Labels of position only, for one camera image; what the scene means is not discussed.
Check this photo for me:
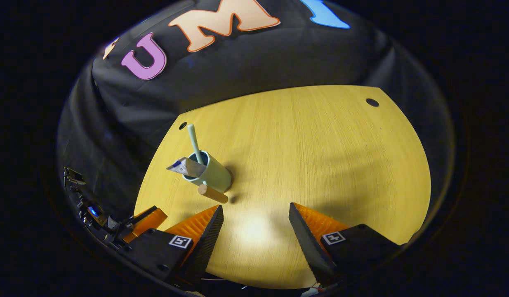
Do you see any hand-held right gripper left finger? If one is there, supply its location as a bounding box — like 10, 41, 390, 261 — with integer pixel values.
123, 205, 224, 287

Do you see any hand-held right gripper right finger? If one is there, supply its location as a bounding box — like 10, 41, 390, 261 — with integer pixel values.
288, 202, 403, 288

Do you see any white toothpaste tube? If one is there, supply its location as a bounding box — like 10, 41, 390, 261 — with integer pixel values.
166, 157, 206, 179

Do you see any pale green cup wooden handle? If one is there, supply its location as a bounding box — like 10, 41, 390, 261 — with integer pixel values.
182, 151, 233, 204

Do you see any pale green toothbrush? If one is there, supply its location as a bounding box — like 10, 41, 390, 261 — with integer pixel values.
187, 124, 205, 165

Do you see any wooden desktop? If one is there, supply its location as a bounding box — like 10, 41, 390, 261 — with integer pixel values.
134, 85, 431, 290

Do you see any black backdrop cloth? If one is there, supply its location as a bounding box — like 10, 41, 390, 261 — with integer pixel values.
57, 0, 455, 231

